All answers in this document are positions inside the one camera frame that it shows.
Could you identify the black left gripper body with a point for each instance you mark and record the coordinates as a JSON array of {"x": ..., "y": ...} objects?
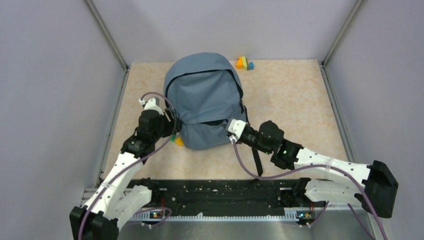
[{"x": 167, "y": 128}]

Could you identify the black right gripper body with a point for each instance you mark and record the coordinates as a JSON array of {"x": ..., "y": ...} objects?
[{"x": 251, "y": 139}]

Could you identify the blue student backpack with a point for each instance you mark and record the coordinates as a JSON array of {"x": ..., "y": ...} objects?
[{"x": 206, "y": 93}]

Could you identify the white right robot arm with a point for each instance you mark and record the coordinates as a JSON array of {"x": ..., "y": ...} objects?
[{"x": 371, "y": 186}]

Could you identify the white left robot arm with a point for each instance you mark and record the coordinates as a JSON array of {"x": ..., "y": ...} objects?
[{"x": 109, "y": 208}]

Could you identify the orange yellow eraser block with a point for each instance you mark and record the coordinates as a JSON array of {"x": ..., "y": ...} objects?
[{"x": 179, "y": 141}]

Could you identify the colourful sticky note stack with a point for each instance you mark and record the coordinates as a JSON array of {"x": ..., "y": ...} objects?
[{"x": 243, "y": 63}]

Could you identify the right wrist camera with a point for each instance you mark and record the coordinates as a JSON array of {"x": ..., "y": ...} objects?
[{"x": 235, "y": 128}]

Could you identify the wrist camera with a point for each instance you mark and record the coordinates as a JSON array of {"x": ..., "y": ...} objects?
[
  {"x": 151, "y": 104},
  {"x": 235, "y": 128}
]

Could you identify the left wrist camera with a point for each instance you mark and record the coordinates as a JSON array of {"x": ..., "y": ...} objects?
[{"x": 151, "y": 104}]

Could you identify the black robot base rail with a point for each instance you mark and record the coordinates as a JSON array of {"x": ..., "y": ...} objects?
[{"x": 242, "y": 199}]

